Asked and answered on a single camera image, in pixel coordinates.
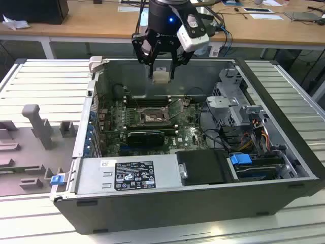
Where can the grey power supply unit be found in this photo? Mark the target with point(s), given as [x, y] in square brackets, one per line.
[89, 178]

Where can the blue plastic latch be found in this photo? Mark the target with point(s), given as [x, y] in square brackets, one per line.
[57, 180]

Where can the black plastic drive cover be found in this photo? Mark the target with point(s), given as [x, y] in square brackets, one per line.
[203, 165]

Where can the green motherboard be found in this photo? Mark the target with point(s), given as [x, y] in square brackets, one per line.
[188, 127]

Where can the grey parts rack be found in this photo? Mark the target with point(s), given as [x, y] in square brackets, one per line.
[30, 152]

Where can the white label tag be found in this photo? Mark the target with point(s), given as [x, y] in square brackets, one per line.
[214, 52]

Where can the small square CPU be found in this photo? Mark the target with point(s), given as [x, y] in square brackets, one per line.
[161, 76]

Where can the white paper sheet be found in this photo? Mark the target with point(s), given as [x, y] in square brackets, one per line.
[266, 16]

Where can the black round component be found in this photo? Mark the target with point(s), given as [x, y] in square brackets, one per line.
[118, 92]

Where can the open black PC case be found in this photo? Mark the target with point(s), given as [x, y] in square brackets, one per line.
[177, 211]

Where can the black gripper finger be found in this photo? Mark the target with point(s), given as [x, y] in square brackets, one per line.
[142, 50]
[184, 58]

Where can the blue disk carrier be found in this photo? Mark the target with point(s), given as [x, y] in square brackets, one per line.
[240, 158]

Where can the black RAM slot bank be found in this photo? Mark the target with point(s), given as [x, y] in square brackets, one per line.
[152, 127]
[147, 101]

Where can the black computer box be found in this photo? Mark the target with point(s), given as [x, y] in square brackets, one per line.
[33, 10]

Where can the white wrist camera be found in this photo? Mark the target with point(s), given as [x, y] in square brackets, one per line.
[193, 33]

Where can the black graphics card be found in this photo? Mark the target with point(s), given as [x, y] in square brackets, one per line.
[144, 139]

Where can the crumpled white paper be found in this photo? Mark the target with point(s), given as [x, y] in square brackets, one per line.
[15, 23]

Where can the CPU socket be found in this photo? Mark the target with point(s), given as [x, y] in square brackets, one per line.
[152, 117]

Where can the long wooden desk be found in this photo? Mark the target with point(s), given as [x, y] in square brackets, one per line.
[101, 25]

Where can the metal drive cage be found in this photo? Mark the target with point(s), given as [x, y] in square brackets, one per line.
[221, 101]

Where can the grey laptop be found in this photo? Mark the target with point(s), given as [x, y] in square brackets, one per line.
[303, 15]

